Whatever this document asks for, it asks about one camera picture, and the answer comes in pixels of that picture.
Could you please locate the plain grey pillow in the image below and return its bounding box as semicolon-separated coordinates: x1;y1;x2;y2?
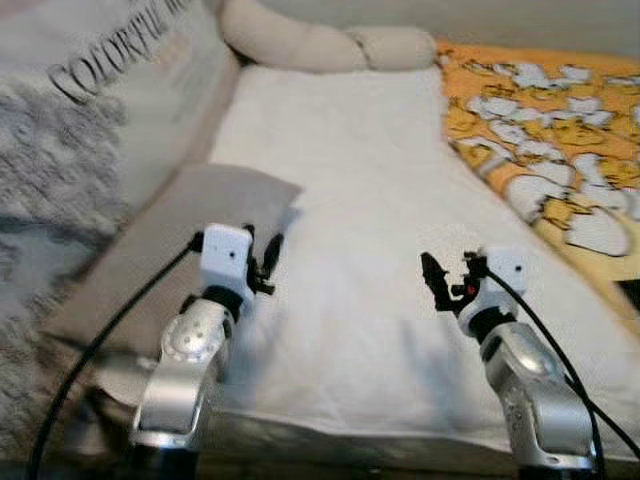
40;163;303;356

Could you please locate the orange cartoon print blanket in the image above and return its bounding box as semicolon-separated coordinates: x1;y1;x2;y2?
435;40;640;336

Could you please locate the white quilted mattress pad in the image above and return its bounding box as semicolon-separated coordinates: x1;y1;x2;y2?
205;62;640;461

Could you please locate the grey mattress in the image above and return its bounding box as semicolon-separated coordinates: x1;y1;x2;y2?
40;340;640;473

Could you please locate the large grey printed pillow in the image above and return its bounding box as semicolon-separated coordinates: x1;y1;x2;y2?
0;0;241;441

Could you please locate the beige knotted cushion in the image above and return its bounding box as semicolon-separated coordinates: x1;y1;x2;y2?
218;0;438;73

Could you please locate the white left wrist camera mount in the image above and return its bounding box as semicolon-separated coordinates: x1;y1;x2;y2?
198;223;256;293

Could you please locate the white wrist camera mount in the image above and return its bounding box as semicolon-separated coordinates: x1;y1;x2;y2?
198;223;256;293
458;247;531;321

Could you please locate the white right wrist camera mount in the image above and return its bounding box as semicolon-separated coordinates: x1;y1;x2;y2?
458;247;531;321

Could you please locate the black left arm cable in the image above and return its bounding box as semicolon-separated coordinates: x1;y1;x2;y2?
25;232;206;480

